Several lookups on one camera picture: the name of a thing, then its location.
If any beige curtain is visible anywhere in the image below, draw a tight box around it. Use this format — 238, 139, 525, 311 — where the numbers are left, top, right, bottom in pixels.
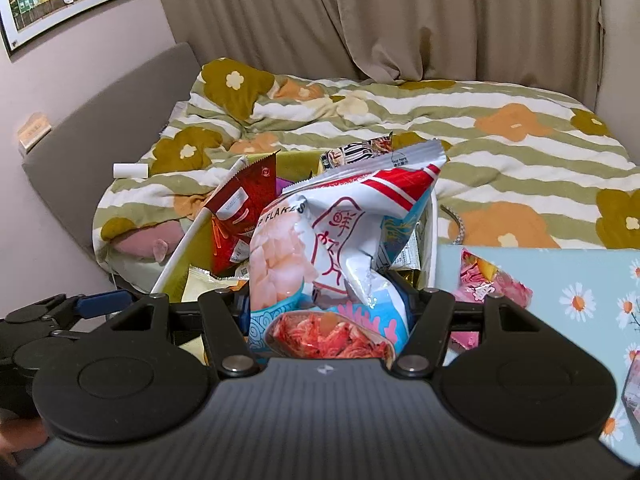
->
147, 0, 607, 112

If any teal noodle snack packet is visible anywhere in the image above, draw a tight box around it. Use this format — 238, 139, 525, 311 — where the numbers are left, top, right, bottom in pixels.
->
379, 199, 432, 272

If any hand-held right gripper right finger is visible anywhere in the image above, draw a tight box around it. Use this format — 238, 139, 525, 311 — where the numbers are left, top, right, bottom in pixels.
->
391, 285, 542, 377

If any dark red stick snack packet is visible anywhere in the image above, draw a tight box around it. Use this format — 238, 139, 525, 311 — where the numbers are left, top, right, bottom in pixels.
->
204, 152, 281, 277

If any white pink prawn cracker packet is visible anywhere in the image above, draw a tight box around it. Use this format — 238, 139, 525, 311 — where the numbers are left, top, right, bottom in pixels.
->
247, 139, 447, 361

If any small wooden block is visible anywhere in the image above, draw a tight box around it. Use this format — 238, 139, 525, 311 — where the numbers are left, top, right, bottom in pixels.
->
17, 112, 54, 154

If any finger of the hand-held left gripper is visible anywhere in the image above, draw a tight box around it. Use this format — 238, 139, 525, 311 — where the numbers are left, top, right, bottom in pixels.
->
5, 291, 135, 328

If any pink snack packet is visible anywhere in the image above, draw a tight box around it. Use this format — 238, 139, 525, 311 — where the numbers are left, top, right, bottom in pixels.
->
449, 249, 534, 352

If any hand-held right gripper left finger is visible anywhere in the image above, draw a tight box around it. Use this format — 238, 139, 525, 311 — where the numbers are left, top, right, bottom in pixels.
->
107, 287, 262, 377

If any striped floral blanket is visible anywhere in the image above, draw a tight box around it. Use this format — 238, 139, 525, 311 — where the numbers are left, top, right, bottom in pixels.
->
92, 57, 640, 282

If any pale yellow snack packet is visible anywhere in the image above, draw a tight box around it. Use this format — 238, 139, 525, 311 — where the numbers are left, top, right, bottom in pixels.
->
181, 266, 242, 303

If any pink plush toy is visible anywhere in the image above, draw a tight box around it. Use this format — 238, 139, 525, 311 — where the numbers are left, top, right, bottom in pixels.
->
112, 220, 187, 264

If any light blue daisy mat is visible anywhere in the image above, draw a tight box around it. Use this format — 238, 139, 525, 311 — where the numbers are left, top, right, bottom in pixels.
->
434, 245, 640, 467

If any grey headboard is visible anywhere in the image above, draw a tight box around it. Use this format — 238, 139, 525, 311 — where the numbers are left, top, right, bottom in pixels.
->
22, 42, 202, 257

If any rhinestone hair band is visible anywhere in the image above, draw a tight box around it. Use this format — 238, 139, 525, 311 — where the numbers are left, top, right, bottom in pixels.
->
439, 204, 467, 247

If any black white striped packet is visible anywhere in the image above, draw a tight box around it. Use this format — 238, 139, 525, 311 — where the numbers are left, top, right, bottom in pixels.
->
320, 134, 395, 172

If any white cylinder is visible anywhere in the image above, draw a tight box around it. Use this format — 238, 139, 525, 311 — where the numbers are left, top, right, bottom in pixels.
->
112, 162, 149, 180

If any person's left hand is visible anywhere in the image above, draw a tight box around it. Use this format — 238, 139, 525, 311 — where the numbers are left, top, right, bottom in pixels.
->
0, 417, 49, 469

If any green storage box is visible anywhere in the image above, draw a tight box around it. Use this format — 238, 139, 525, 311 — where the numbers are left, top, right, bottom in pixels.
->
149, 147, 442, 313

